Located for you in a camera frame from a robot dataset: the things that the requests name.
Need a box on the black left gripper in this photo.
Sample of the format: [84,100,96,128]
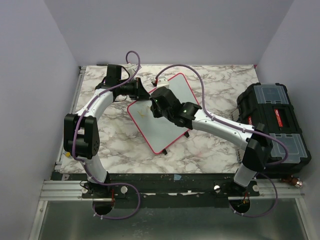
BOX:
[118,77,151,101]

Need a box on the pink framed whiteboard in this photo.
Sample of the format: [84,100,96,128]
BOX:
[127,73,199,155]

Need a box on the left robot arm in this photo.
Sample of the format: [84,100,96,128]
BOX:
[63,64,150,198]

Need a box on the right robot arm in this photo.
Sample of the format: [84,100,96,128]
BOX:
[150,87,273,196]

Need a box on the black plastic toolbox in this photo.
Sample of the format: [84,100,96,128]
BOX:
[234,83,312,175]

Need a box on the copper red connector plug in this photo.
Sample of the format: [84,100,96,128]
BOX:
[281,175,303,188]

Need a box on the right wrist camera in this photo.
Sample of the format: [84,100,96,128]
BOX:
[151,77,170,89]

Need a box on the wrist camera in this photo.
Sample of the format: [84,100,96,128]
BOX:
[124,63,141,76]
[151,77,170,89]

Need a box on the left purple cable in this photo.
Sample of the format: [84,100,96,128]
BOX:
[71,51,141,221]

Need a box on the purple cable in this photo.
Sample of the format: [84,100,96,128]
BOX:
[71,51,141,221]
[154,64,290,218]

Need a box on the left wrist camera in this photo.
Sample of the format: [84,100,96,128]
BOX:
[124,63,141,76]

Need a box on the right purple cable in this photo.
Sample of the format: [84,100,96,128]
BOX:
[154,64,290,218]

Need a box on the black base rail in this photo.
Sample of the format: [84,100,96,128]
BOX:
[47,172,260,209]

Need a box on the aluminium frame profile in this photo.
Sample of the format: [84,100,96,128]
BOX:
[27,66,87,240]

